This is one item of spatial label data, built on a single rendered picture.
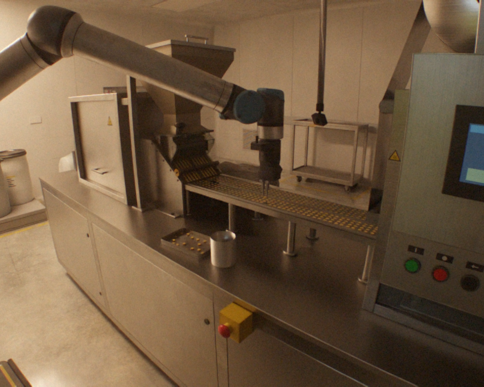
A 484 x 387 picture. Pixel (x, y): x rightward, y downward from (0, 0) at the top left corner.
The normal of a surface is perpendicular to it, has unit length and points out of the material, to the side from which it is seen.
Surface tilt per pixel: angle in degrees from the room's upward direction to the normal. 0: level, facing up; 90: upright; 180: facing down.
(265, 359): 90
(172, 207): 90
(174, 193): 90
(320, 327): 0
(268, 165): 99
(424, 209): 90
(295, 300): 0
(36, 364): 0
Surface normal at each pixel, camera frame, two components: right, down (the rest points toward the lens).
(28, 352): 0.00, -0.95
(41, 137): 0.76, 0.21
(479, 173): -0.65, 0.24
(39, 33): -0.40, 0.46
